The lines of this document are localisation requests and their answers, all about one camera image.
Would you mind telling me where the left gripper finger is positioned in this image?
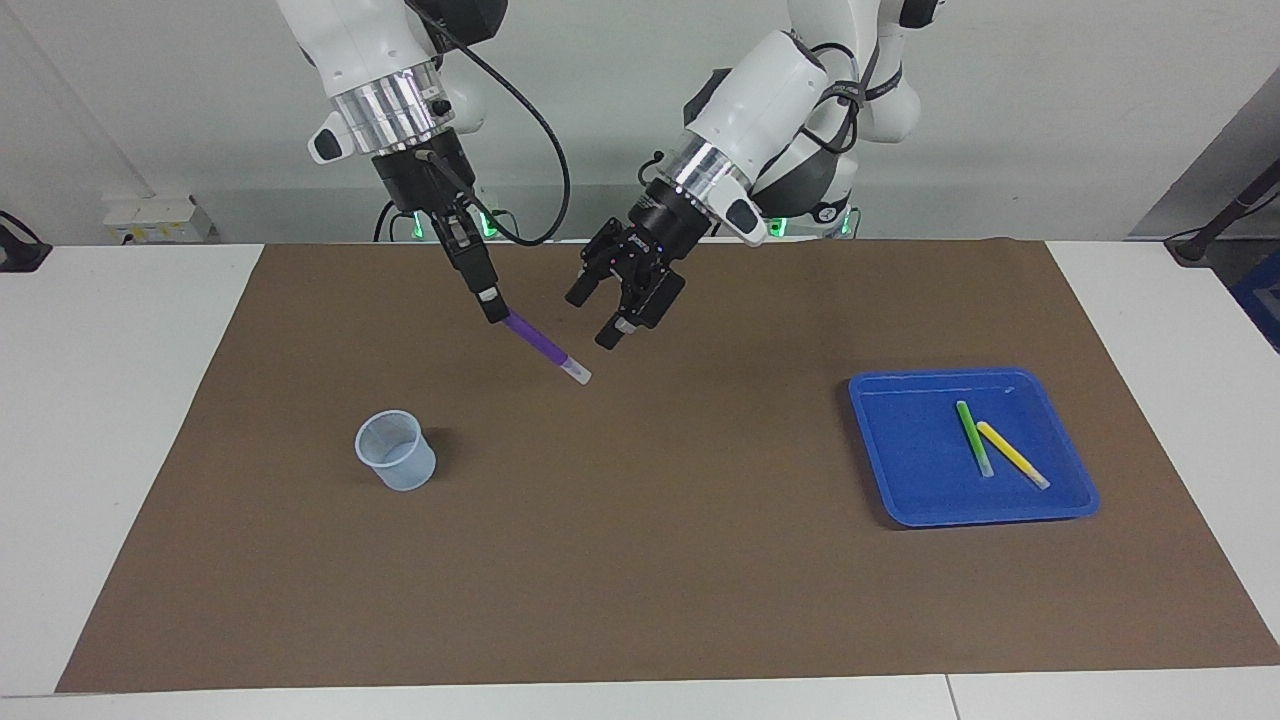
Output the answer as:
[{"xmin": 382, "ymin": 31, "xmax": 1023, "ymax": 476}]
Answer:
[
  {"xmin": 564, "ymin": 218, "xmax": 627, "ymax": 308},
  {"xmin": 594, "ymin": 268, "xmax": 688, "ymax": 351}
]

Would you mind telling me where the black table clamp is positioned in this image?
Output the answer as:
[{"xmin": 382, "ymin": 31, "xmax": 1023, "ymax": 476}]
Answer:
[{"xmin": 0, "ymin": 210, "xmax": 53, "ymax": 273}]

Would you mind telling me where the clear plastic cup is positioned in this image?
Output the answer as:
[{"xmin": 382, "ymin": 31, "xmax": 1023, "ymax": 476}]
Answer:
[{"xmin": 356, "ymin": 410, "xmax": 438, "ymax": 492}]

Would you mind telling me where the blue plastic tray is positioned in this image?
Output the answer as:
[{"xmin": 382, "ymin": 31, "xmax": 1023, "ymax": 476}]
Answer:
[{"xmin": 848, "ymin": 367, "xmax": 1102, "ymax": 529}]

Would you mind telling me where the yellow pen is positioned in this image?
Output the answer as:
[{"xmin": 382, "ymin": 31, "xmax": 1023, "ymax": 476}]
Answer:
[{"xmin": 976, "ymin": 420, "xmax": 1051, "ymax": 491}]

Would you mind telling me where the brown table mat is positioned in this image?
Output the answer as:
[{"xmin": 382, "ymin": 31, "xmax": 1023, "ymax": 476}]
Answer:
[{"xmin": 55, "ymin": 238, "xmax": 1280, "ymax": 694}]

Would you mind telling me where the blue crate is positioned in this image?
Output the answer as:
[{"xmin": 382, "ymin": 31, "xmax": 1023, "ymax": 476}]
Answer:
[{"xmin": 1232, "ymin": 250, "xmax": 1280, "ymax": 353}]

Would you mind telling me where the black stand pole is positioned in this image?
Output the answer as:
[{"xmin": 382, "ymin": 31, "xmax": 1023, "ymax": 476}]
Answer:
[{"xmin": 1165, "ymin": 160, "xmax": 1280, "ymax": 267}]

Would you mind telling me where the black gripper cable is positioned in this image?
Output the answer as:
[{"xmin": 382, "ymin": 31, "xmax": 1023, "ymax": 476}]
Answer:
[
  {"xmin": 812, "ymin": 40, "xmax": 881, "ymax": 155},
  {"xmin": 405, "ymin": 0, "xmax": 572, "ymax": 247}
]

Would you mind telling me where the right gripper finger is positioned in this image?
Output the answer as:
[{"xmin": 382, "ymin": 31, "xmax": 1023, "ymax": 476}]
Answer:
[{"xmin": 444, "ymin": 203, "xmax": 512, "ymax": 326}]

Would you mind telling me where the white wall socket box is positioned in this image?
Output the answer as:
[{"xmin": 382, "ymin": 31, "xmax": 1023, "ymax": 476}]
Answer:
[{"xmin": 103, "ymin": 194, "xmax": 214, "ymax": 244}]

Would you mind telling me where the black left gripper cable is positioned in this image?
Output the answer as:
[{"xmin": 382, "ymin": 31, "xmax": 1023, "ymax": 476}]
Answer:
[{"xmin": 812, "ymin": 40, "xmax": 881, "ymax": 155}]

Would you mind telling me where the purple pen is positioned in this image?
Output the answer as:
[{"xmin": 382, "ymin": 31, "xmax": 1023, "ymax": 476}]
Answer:
[{"xmin": 503, "ymin": 311, "xmax": 593, "ymax": 386}]

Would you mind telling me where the green pen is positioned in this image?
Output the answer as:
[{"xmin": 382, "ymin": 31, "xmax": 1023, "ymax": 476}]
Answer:
[{"xmin": 956, "ymin": 401, "xmax": 995, "ymax": 479}]

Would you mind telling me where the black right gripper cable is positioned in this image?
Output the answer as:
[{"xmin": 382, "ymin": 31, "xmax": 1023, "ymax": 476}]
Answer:
[{"xmin": 405, "ymin": 0, "xmax": 572, "ymax": 247}]

